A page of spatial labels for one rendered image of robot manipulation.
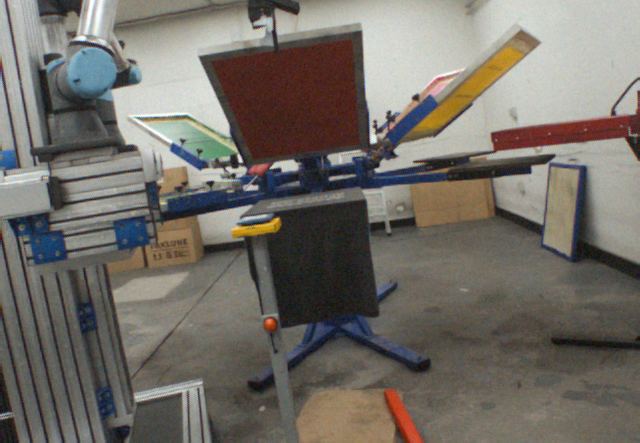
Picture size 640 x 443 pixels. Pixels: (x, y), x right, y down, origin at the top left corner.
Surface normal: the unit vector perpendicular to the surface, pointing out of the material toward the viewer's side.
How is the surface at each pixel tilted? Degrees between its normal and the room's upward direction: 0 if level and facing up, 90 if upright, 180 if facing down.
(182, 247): 90
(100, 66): 97
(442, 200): 78
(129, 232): 90
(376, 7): 90
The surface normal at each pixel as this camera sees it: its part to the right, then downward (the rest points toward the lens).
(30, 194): 0.26, 0.07
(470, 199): -0.06, -0.10
